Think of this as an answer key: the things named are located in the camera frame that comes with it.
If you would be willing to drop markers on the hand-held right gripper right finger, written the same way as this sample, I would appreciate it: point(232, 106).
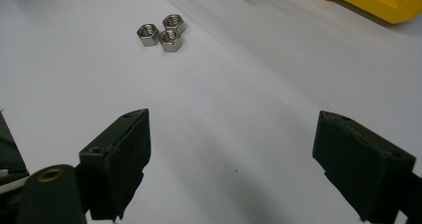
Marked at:
point(358, 161)

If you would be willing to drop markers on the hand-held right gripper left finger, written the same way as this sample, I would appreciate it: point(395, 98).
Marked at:
point(116, 157)

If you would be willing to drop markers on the silver hex nut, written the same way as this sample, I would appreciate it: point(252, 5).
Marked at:
point(173, 22)
point(148, 35)
point(170, 41)

